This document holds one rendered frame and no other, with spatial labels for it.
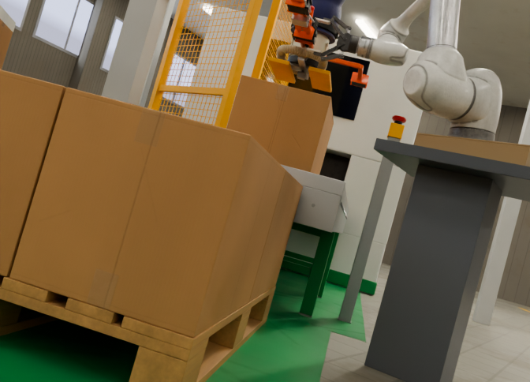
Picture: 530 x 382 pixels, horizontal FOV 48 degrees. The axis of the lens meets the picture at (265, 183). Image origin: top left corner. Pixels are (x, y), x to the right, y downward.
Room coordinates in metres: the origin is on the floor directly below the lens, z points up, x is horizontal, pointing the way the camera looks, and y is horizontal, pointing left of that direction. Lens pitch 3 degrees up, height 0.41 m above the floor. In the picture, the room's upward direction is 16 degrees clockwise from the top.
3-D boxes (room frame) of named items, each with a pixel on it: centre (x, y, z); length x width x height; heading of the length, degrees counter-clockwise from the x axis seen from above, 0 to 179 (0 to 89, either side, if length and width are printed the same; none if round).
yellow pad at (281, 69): (2.80, 0.07, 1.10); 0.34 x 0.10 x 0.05; 171
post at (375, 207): (2.90, -0.56, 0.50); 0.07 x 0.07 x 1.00; 80
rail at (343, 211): (3.52, -0.48, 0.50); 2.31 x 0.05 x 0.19; 170
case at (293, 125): (2.79, -0.02, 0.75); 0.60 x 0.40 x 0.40; 171
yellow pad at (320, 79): (2.78, -0.12, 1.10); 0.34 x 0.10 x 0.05; 171
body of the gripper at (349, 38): (2.51, -0.18, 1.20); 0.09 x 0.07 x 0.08; 81
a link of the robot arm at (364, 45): (2.50, -0.25, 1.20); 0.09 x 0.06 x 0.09; 171
